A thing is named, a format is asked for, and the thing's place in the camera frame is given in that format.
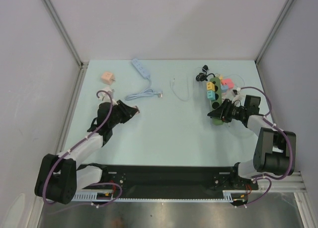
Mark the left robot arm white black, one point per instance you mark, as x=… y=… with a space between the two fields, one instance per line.
x=62 y=175

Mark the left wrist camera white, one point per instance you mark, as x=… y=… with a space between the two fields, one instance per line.
x=106 y=95

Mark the right aluminium frame post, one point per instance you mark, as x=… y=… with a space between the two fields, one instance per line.
x=274 y=30

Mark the green power strip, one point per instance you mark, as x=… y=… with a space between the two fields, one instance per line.
x=215 y=104

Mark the pink deer cube socket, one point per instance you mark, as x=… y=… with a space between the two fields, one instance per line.
x=108 y=78

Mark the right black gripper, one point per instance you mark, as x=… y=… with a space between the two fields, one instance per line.
x=226 y=112

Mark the aluminium frame post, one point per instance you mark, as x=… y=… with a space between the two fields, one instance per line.
x=274 y=30
x=48 y=4

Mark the red pink cube charger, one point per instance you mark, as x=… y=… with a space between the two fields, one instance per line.
x=228 y=82

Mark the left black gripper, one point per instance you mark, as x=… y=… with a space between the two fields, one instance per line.
x=127 y=111

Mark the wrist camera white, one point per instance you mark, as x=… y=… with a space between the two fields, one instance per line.
x=106 y=95
x=237 y=94

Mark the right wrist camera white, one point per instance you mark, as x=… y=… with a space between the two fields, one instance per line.
x=237 y=94

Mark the teal plug adapter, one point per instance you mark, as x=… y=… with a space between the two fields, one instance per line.
x=211 y=95

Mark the light blue cube charger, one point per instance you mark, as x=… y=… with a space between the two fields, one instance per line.
x=224 y=88

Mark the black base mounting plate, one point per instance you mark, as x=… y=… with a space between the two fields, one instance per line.
x=123 y=178

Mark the yellow plug adapter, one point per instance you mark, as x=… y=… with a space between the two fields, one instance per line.
x=210 y=86

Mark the left aluminium frame post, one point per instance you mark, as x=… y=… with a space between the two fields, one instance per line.
x=48 y=4

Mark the grey cable duct rail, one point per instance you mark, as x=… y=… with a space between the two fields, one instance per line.
x=166 y=194

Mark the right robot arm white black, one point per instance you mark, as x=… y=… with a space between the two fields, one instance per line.
x=274 y=155

